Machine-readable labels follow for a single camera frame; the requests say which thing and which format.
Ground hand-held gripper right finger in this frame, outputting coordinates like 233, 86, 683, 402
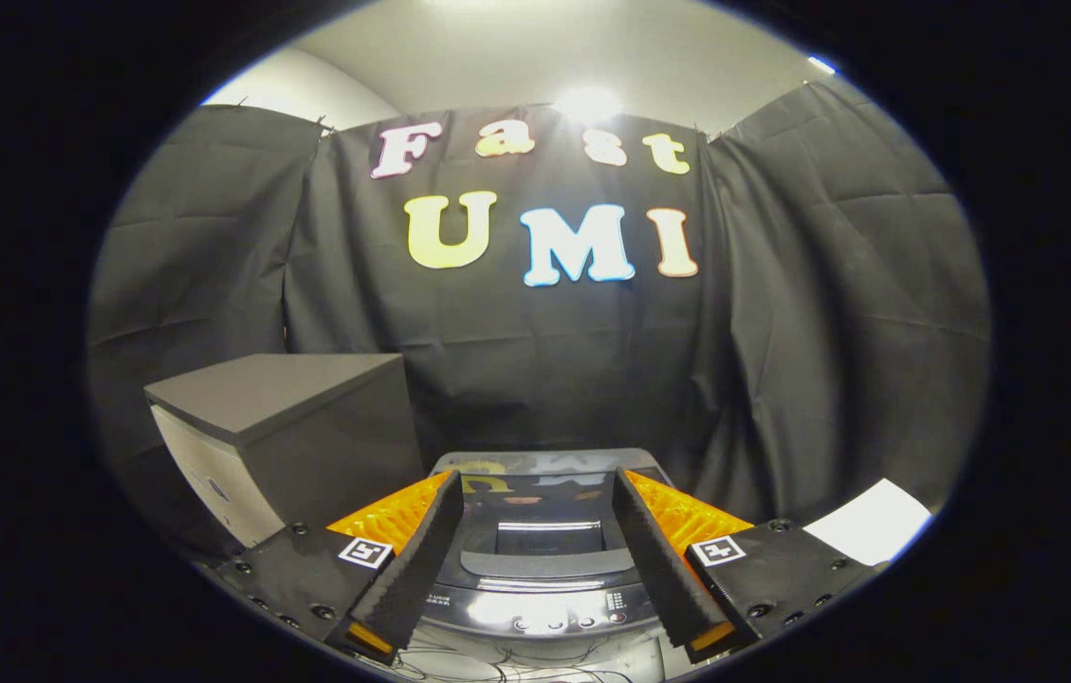
611, 467, 882, 665

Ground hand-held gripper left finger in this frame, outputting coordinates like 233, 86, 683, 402
212, 470, 466, 665

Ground grey cabinet with dark top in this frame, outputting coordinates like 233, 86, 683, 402
144, 353, 427, 551

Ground white flat sheet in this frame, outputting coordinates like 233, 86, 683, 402
803, 478, 933, 567

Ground black backdrop cloth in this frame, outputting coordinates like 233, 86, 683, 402
84, 76, 991, 561

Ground thin black floor cables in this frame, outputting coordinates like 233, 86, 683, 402
393, 636, 636, 683

